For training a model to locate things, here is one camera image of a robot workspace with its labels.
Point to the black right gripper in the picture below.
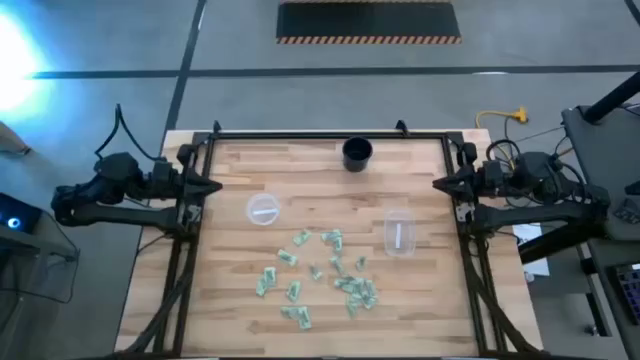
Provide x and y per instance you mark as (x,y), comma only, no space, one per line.
(467,185)

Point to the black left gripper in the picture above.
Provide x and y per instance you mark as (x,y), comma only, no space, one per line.
(189,185)

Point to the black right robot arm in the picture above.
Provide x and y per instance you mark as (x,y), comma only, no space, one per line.
(530,215)

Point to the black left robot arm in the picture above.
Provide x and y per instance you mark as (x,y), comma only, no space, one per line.
(120,215)

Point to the round clear plastic container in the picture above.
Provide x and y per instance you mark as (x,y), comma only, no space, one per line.
(257,202)

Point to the rectangular clear plastic container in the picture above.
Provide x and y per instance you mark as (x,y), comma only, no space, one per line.
(407,220)

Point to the black plastic cup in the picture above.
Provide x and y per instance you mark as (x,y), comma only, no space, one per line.
(357,155)

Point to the white paper sheet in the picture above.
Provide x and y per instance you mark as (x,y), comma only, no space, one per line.
(537,265)

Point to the grey translucent side cart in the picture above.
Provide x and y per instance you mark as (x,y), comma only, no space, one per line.
(55,250)

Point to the small black keypad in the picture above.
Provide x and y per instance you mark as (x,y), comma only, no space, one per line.
(627,211)

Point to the black pole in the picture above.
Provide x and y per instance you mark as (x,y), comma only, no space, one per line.
(612,100)

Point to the black hazard-striped mat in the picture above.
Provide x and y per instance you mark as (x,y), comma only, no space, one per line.
(367,20)

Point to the black device with blue light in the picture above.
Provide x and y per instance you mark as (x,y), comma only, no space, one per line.
(20,212)

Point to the dark grey desk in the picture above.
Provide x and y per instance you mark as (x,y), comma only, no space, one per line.
(607,300)

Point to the person's foot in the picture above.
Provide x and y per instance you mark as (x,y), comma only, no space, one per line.
(12,140)

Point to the small metal caster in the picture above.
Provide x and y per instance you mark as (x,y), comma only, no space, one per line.
(592,330)

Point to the black keyboard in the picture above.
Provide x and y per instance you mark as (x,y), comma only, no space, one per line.
(631,292)

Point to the black metal table frame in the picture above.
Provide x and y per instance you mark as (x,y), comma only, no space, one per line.
(325,135)

